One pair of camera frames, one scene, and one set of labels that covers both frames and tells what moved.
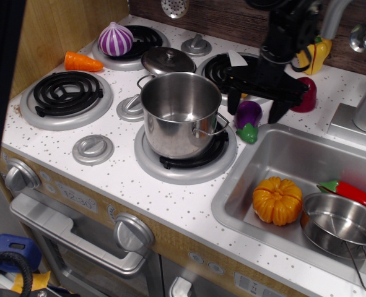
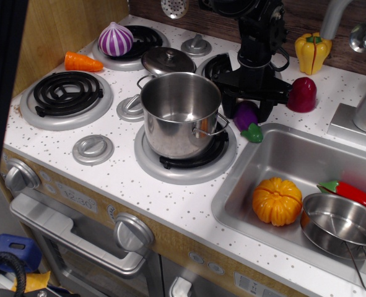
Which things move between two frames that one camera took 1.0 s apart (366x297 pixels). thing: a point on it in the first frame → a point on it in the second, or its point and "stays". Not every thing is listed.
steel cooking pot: x=180 y=112 stays
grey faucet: x=334 y=12 stays
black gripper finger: x=278 y=110 → x=265 y=107
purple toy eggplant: x=248 y=115 stays
